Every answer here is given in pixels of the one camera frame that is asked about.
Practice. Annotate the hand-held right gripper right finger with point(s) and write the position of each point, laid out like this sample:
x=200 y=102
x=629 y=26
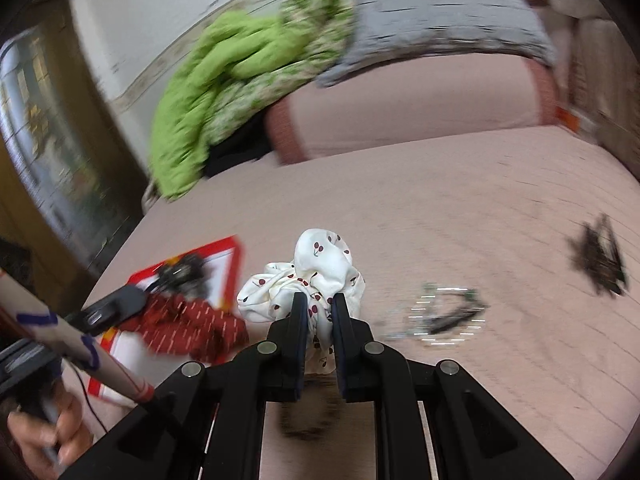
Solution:
x=339 y=330

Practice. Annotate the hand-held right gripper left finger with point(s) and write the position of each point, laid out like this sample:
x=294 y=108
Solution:
x=300 y=330

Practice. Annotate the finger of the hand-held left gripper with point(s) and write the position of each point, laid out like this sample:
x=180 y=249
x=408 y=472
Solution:
x=112 y=307

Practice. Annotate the white cherry print scrunchie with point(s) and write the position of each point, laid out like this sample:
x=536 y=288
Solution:
x=320 y=260

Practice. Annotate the red patterned scrunchie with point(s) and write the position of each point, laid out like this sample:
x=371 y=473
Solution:
x=190 y=325

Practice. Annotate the red cardboard tray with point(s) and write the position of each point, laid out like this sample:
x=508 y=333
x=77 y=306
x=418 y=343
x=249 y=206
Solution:
x=217 y=267

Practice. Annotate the black hair claw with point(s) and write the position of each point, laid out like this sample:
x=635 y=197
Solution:
x=597 y=260

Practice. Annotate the person's left hand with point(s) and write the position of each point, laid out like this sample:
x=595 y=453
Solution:
x=70 y=435

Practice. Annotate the grey velvet scrunchie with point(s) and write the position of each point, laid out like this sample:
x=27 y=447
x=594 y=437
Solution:
x=182 y=272

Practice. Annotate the beige patterned cloth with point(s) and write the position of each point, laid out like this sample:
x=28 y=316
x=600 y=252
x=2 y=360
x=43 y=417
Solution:
x=150 y=196

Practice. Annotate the wooden door with glass panel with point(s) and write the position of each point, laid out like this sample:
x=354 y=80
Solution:
x=60 y=150

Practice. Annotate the pink quilted bed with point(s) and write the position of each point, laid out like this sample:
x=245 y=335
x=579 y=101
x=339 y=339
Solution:
x=450 y=200

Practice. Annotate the black cloth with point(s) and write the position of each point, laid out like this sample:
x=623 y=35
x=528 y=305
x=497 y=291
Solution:
x=240 y=152

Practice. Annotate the pink bolster pillow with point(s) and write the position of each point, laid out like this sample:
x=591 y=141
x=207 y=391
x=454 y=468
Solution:
x=415 y=105

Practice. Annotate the green blanket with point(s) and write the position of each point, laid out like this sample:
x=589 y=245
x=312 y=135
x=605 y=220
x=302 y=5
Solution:
x=220 y=75

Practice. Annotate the green white patterned quilt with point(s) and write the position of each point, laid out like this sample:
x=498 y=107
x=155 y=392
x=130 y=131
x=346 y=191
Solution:
x=320 y=25

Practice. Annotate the orange tag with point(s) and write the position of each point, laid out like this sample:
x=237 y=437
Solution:
x=569 y=120

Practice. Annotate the grey quilted pillow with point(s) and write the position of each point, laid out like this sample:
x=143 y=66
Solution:
x=440 y=15

